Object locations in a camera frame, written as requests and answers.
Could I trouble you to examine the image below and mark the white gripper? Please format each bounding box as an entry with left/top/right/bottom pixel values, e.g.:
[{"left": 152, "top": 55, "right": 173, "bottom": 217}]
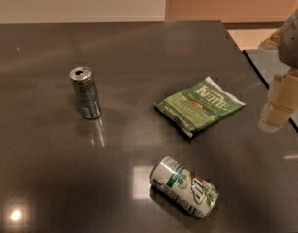
[{"left": 258, "top": 8, "right": 298, "bottom": 133}]

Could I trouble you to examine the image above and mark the white green 7up can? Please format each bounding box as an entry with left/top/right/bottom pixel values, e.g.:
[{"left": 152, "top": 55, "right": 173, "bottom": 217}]
[{"left": 149, "top": 156, "right": 219, "bottom": 218}]

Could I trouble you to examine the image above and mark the silver redbull can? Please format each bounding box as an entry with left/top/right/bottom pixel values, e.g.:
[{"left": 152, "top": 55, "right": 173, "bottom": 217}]
[{"left": 69, "top": 66, "right": 101, "bottom": 119}]

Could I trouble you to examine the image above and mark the grey side table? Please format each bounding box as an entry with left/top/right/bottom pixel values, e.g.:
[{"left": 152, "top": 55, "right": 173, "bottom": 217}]
[{"left": 242, "top": 48, "right": 298, "bottom": 140}]

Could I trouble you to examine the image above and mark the green Kettle chips bag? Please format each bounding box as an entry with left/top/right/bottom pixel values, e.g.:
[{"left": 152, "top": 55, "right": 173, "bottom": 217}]
[{"left": 154, "top": 77, "right": 245, "bottom": 138}]

